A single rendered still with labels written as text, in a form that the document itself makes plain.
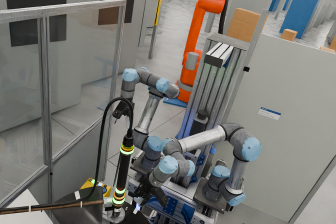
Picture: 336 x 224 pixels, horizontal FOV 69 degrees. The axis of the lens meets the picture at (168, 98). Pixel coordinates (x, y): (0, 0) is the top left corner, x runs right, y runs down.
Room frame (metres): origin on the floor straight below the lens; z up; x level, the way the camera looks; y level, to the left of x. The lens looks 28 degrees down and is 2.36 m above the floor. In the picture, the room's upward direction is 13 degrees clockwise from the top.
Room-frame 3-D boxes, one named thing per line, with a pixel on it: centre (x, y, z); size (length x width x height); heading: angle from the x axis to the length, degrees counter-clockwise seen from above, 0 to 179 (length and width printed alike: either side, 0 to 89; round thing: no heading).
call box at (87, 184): (1.05, 0.31, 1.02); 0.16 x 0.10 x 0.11; 78
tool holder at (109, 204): (0.63, 0.10, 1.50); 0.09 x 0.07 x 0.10; 113
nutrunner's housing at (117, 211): (0.63, 0.09, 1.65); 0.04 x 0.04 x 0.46
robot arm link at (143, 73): (1.29, 0.18, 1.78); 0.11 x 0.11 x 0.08; 70
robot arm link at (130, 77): (1.20, 0.23, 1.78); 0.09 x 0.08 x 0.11; 160
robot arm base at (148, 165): (1.39, 0.01, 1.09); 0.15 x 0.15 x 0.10
